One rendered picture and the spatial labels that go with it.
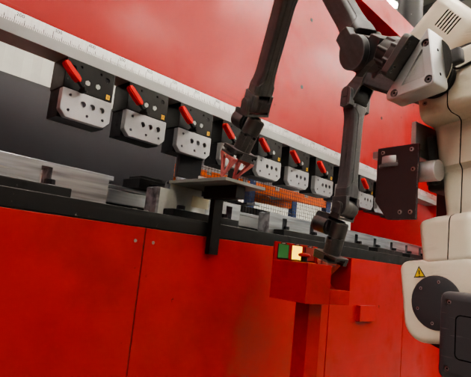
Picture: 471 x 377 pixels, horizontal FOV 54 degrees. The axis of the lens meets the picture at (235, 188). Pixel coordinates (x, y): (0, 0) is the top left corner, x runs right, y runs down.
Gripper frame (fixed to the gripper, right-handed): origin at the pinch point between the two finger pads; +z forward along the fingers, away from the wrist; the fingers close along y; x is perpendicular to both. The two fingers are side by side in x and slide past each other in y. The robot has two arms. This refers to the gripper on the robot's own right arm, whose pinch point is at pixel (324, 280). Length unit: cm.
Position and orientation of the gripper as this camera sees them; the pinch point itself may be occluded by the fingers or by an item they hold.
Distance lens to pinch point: 158.2
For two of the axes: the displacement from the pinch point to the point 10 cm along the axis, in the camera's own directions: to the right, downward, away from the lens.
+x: -8.0, -1.7, -5.8
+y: -5.5, -2.1, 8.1
